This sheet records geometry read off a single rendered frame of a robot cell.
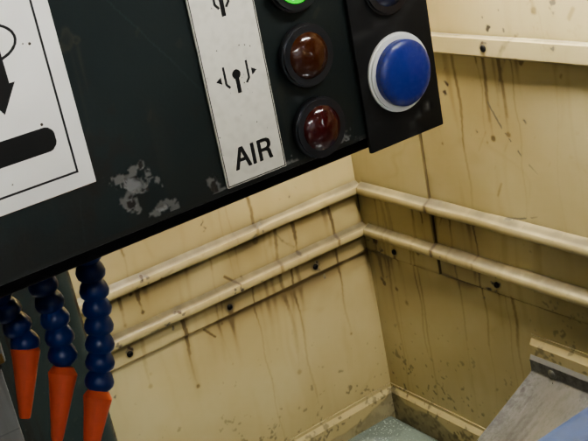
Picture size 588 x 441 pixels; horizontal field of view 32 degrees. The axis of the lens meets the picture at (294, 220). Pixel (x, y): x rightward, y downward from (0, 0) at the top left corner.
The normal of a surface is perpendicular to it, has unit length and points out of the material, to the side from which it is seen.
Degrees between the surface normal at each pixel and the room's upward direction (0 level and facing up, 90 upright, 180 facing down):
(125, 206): 90
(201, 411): 90
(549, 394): 24
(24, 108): 90
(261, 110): 90
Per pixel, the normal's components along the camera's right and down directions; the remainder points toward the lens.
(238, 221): 0.58, 0.19
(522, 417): -0.50, -0.69
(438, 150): -0.80, 0.35
